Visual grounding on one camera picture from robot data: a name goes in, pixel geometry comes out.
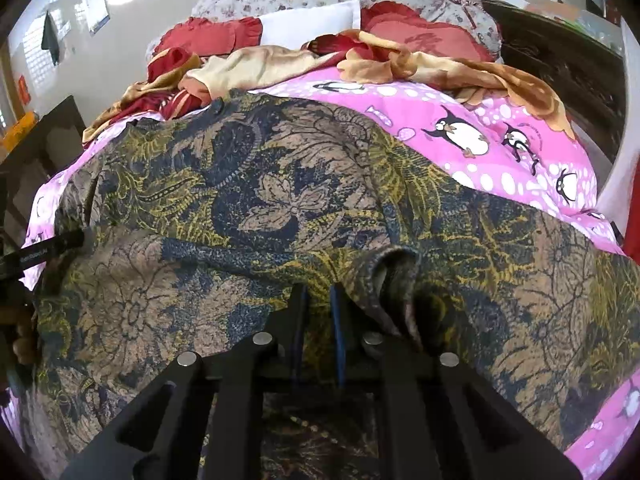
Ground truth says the white pillow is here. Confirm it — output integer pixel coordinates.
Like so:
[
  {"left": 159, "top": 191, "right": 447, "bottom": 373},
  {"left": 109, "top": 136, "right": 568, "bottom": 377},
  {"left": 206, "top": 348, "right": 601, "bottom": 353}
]
[{"left": 257, "top": 0, "right": 363, "bottom": 51}]

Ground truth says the red ruffled pillow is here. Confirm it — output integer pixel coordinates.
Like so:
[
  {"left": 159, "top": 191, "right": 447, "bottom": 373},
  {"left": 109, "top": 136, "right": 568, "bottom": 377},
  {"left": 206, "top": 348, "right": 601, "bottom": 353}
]
[
  {"left": 152, "top": 16, "right": 263, "bottom": 58},
  {"left": 360, "top": 1, "right": 496, "bottom": 63}
]

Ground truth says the red and orange crumpled blanket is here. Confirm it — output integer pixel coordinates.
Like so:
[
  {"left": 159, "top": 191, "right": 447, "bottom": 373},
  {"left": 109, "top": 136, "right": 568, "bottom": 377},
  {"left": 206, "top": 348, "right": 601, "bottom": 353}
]
[{"left": 82, "top": 30, "right": 576, "bottom": 148}]

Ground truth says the pink penguin print blanket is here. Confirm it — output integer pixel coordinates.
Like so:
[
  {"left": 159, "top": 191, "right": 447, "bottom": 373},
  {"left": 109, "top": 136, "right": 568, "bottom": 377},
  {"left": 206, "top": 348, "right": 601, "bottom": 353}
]
[{"left": 0, "top": 67, "right": 640, "bottom": 466}]

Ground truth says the dark hanging cloth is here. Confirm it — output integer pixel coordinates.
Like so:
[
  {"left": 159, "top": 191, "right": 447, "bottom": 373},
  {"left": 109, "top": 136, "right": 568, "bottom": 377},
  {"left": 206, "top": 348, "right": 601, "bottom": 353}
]
[{"left": 41, "top": 10, "right": 62, "bottom": 67}]

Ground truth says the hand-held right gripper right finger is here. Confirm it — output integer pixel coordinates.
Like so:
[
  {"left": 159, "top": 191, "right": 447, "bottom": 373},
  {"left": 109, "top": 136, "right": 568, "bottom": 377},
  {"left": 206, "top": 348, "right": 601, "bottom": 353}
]
[{"left": 329, "top": 282, "right": 583, "bottom": 480}]

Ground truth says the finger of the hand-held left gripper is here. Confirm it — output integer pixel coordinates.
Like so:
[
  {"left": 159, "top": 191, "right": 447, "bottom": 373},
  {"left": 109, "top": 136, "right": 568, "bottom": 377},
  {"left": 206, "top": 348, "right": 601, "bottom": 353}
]
[{"left": 0, "top": 230, "right": 86, "bottom": 281}]

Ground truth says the brown floral patterned garment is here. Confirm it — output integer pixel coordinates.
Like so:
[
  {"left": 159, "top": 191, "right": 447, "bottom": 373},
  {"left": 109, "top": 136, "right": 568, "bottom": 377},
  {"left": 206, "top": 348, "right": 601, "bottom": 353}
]
[{"left": 20, "top": 87, "right": 640, "bottom": 480}]

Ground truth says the black cabinet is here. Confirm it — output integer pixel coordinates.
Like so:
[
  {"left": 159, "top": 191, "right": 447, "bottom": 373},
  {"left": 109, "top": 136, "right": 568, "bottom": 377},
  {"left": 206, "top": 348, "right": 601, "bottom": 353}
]
[{"left": 0, "top": 95, "right": 88, "bottom": 196}]

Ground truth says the yellow box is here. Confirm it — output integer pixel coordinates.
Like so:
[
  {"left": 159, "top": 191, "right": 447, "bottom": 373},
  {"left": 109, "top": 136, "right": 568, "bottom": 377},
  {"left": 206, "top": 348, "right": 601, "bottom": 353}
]
[{"left": 0, "top": 112, "right": 41, "bottom": 153}]

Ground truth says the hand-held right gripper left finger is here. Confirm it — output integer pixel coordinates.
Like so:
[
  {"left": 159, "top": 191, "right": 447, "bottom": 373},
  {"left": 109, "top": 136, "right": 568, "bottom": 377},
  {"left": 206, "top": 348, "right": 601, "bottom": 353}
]
[{"left": 60, "top": 282, "right": 308, "bottom": 480}]

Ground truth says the person's left hand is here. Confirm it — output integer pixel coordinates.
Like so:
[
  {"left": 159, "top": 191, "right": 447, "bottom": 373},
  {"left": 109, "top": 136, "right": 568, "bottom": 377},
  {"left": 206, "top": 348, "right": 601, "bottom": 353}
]
[{"left": 10, "top": 310, "right": 39, "bottom": 367}]

